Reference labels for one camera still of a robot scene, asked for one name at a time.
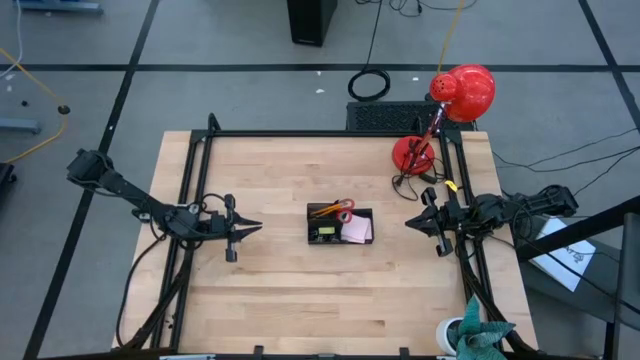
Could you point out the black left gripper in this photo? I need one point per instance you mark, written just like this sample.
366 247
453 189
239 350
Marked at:
220 225

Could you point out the pink sticky note pad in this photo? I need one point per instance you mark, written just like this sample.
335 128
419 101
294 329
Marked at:
357 230

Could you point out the red desk lamp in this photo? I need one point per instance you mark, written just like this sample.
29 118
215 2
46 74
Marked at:
467 92

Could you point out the black aluminium table frame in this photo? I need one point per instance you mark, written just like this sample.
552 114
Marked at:
325 133

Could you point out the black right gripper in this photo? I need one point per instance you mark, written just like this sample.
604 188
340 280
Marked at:
452 217

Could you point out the black caster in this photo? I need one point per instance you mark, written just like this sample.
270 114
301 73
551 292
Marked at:
6 177

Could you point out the yellow binder clip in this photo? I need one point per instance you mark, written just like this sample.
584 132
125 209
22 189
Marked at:
326 230

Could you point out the small black edge clamp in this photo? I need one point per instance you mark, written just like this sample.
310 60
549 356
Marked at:
258 351
404 352

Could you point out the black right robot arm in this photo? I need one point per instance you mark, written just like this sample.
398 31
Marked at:
525 207

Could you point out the blue grey metal rail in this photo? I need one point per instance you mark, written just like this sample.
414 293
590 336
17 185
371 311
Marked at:
60 6

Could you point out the white cup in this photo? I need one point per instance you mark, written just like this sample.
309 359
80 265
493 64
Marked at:
444 335

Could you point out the black perforated crate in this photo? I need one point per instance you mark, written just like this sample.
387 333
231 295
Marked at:
385 116

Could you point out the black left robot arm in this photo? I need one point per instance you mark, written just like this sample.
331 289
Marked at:
130 195

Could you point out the black tower box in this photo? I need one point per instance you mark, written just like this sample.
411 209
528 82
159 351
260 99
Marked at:
310 22

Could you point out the grey floor bracket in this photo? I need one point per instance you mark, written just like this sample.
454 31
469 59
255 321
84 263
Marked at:
20 125

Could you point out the black metal beam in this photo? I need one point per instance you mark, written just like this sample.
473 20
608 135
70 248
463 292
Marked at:
575 231

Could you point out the black mesh desk organizer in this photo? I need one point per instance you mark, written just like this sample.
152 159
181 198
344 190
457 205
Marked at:
360 210

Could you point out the white printed paper sheet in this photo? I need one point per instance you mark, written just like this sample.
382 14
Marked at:
562 260

